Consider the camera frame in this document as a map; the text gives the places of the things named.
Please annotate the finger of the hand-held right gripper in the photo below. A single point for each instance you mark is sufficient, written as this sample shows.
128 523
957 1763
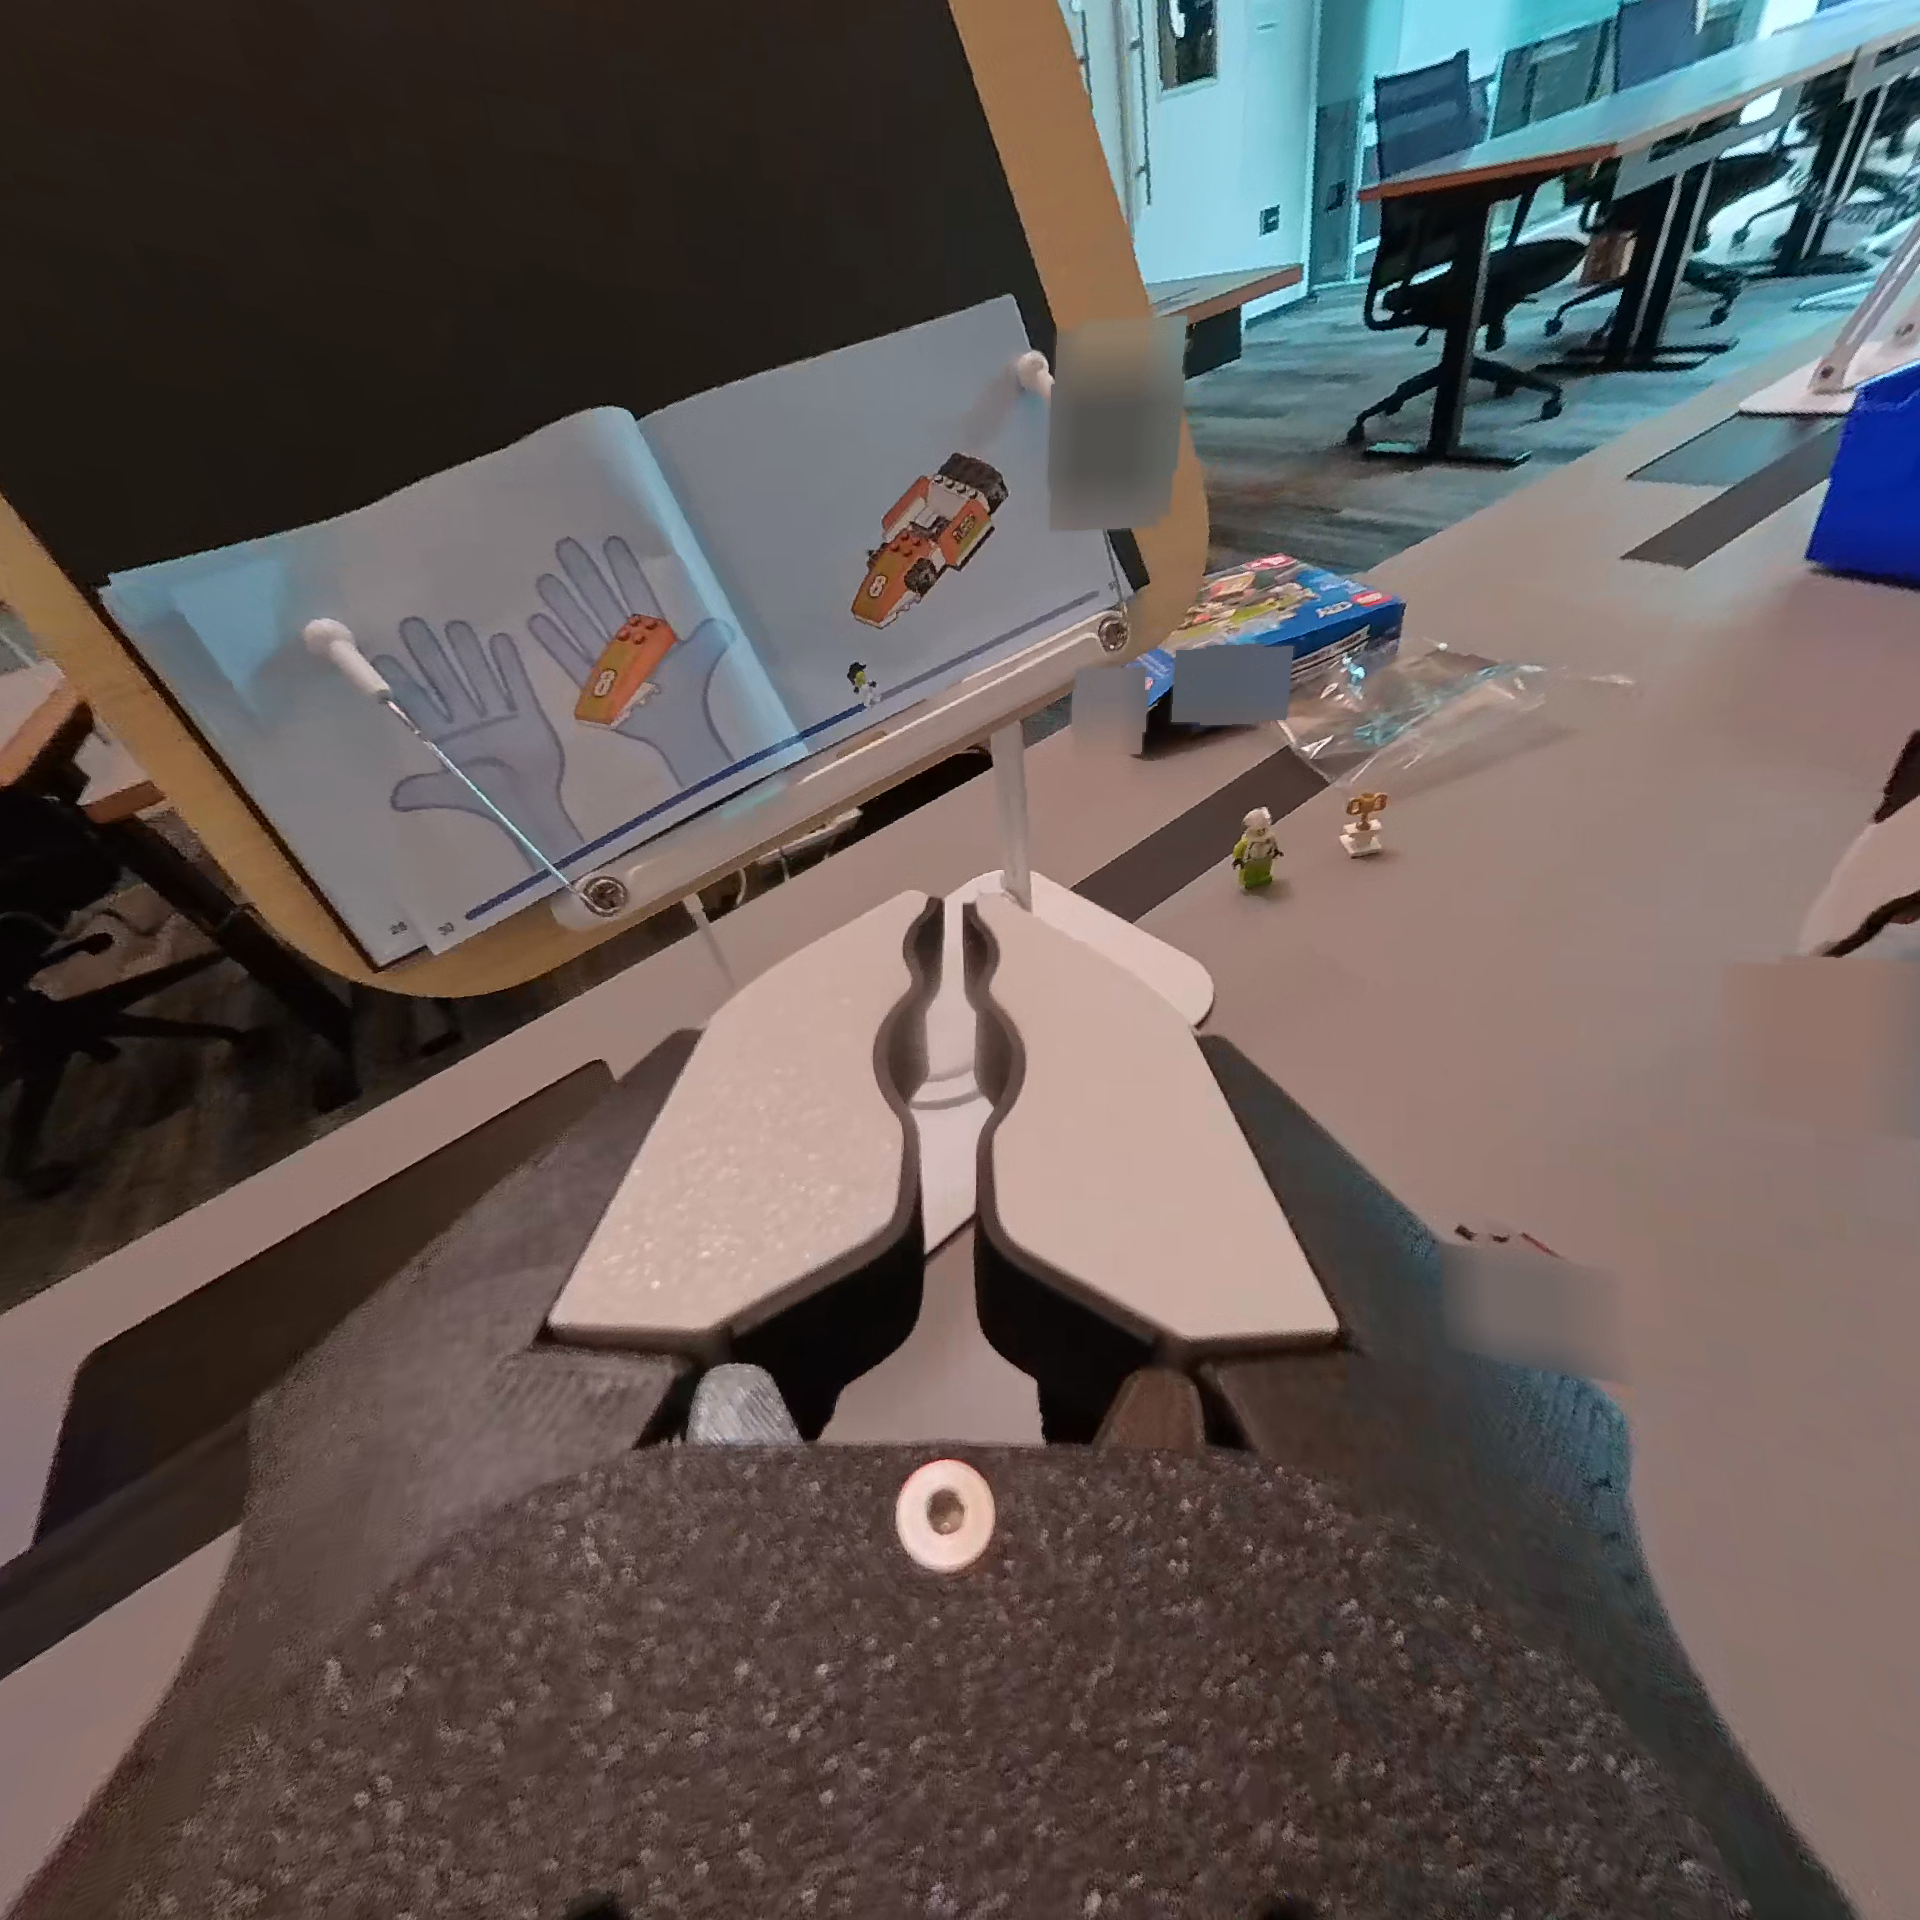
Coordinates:
1884 902

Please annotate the green minifigure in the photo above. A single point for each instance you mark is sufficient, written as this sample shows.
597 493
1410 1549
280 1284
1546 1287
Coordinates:
1257 855

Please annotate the clear plastic bag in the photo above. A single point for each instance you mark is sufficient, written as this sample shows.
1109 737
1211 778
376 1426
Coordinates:
1469 698

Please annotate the blue storage bin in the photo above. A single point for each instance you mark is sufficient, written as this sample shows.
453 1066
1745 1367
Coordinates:
1874 482

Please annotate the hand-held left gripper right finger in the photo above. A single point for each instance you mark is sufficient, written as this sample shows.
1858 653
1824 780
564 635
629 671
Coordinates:
1154 1171

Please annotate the instruction booklet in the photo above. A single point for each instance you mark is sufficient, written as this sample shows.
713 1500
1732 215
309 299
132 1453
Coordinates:
780 482

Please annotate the blue cardboard box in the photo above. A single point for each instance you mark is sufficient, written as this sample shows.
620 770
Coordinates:
1321 606

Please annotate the white book stand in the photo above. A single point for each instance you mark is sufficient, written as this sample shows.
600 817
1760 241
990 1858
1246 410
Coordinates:
1125 978

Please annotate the black office chair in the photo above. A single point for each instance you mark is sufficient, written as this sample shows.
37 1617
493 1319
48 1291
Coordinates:
150 961
1469 241
1680 135

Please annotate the small gold trophy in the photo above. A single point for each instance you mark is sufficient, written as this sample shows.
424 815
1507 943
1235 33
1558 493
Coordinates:
1364 826

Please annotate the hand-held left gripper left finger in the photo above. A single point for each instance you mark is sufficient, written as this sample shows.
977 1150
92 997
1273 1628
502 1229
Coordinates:
737 1171

